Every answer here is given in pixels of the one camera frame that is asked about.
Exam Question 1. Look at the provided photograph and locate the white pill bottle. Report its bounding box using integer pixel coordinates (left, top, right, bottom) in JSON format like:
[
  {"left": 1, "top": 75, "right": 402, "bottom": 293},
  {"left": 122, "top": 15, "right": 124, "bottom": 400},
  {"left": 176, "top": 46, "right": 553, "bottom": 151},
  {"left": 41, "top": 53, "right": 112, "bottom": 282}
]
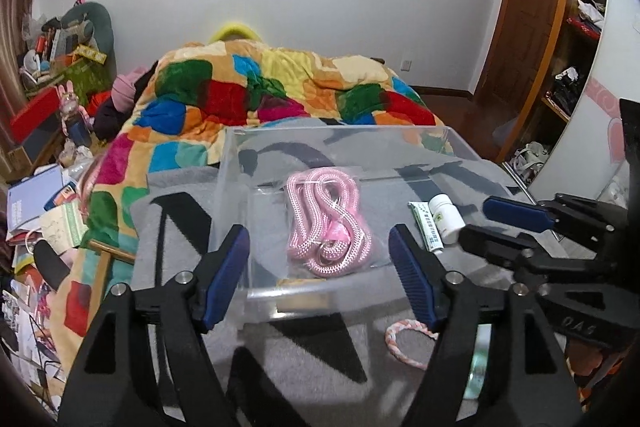
[{"left": 428, "top": 194, "right": 465, "bottom": 245}]

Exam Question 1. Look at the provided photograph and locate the white ointment tube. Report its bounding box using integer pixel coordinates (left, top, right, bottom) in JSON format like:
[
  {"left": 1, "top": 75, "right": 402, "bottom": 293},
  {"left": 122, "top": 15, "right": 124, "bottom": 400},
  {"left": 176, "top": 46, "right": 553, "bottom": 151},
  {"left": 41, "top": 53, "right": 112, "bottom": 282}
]
[{"left": 408, "top": 202, "right": 444, "bottom": 255}]

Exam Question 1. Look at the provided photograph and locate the pink rope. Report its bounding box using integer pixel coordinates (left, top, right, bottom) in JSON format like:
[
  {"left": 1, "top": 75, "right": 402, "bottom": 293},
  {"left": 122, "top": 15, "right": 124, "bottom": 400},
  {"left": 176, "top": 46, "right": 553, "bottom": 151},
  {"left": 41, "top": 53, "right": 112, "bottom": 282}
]
[{"left": 284, "top": 166, "right": 374, "bottom": 279}]

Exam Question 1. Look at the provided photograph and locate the pink white braided loop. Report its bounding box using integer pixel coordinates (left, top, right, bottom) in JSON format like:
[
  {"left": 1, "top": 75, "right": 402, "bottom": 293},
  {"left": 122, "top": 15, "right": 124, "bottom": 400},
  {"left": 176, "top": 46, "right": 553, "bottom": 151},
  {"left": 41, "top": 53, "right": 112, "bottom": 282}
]
[{"left": 384, "top": 319, "right": 438, "bottom": 371}]

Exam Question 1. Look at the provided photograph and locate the clear plastic storage box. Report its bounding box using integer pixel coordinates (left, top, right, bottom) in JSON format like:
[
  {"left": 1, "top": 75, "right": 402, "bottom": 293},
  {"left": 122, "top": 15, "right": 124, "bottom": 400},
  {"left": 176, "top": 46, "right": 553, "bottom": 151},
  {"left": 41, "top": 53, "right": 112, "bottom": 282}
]
[{"left": 213, "top": 122, "right": 529, "bottom": 324}]

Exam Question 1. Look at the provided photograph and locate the grey black patterned blanket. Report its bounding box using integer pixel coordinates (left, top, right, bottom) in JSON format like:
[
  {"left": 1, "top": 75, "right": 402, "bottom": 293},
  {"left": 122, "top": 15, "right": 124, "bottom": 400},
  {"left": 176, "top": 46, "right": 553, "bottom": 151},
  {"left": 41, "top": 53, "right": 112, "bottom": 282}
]
[{"left": 127, "top": 116, "right": 576, "bottom": 427}]

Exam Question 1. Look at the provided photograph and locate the wooden shelf unit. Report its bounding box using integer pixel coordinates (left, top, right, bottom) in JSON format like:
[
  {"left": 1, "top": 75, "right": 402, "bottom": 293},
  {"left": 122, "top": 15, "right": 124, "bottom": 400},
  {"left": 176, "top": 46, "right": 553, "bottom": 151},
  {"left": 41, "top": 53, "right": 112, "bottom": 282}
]
[{"left": 496, "top": 0, "right": 606, "bottom": 162}]

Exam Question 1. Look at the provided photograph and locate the blue white booklet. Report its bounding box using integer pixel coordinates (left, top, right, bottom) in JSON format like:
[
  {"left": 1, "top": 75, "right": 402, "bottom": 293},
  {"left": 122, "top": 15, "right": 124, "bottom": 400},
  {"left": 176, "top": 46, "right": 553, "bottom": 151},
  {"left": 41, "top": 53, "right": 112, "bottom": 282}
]
[{"left": 6, "top": 165, "right": 72, "bottom": 239}]

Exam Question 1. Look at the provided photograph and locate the wooden door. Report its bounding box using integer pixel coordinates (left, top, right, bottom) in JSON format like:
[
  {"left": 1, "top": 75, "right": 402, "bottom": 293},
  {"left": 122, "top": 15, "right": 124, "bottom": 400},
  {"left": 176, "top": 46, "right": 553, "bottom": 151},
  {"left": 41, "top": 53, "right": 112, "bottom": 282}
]
[{"left": 477, "top": 0, "right": 558, "bottom": 116}]

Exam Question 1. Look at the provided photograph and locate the pink bunny bottle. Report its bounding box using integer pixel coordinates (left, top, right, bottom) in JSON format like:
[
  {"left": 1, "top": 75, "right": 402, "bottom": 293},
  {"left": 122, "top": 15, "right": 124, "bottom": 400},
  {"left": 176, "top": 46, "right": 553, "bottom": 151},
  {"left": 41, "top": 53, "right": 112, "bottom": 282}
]
[{"left": 56, "top": 80, "right": 92, "bottom": 147}]

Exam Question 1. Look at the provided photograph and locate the colourful patchwork quilt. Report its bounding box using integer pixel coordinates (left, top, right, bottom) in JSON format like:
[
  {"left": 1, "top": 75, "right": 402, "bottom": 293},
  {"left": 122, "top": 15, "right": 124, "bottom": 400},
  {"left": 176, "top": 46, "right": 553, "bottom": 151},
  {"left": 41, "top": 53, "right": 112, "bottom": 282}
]
[{"left": 48, "top": 39, "right": 454, "bottom": 365}]

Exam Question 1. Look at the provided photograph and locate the pink knit hat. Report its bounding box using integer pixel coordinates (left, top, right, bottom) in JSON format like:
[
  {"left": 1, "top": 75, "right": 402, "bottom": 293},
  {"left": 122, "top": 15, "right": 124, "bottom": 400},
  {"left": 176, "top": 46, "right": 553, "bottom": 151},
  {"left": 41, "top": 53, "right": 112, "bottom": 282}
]
[{"left": 111, "top": 67, "right": 152, "bottom": 114}]

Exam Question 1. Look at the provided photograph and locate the red box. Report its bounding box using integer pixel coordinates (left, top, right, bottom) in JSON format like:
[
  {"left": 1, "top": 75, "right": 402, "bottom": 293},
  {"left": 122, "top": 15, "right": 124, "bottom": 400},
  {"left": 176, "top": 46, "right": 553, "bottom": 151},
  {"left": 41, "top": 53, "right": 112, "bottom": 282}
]
[{"left": 10, "top": 87, "right": 60, "bottom": 143}]

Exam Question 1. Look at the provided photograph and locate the green gift bag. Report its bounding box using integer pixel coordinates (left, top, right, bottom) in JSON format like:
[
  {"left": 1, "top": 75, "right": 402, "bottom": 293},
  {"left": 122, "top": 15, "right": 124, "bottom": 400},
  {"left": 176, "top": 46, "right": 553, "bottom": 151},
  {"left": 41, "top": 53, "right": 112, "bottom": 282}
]
[{"left": 62, "top": 57, "right": 113, "bottom": 105}]

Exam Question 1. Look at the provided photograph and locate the yellow pillow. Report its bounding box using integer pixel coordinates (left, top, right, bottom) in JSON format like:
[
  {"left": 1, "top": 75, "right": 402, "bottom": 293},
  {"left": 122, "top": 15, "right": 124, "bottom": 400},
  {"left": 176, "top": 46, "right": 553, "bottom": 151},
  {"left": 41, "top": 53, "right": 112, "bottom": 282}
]
[{"left": 208, "top": 22, "right": 262, "bottom": 43}]

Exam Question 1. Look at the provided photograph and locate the grey neck pillow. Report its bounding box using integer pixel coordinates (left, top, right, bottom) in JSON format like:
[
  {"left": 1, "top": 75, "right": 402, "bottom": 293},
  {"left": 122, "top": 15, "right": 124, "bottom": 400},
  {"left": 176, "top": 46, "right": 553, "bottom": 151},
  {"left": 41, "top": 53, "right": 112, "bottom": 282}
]
[{"left": 61, "top": 1, "right": 117, "bottom": 80}]

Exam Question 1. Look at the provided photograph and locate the pink striped curtain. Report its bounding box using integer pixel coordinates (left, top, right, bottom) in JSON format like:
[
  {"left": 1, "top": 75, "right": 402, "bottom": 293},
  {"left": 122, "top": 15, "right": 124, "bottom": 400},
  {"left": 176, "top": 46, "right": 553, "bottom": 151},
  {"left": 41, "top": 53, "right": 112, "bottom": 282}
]
[{"left": 1, "top": 0, "right": 34, "bottom": 154}]

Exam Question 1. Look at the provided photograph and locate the white wall socket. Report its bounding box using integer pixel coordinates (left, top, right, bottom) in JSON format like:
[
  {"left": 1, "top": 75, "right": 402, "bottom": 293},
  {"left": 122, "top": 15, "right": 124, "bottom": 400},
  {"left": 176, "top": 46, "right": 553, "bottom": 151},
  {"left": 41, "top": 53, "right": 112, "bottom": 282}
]
[{"left": 400, "top": 60, "right": 412, "bottom": 72}]

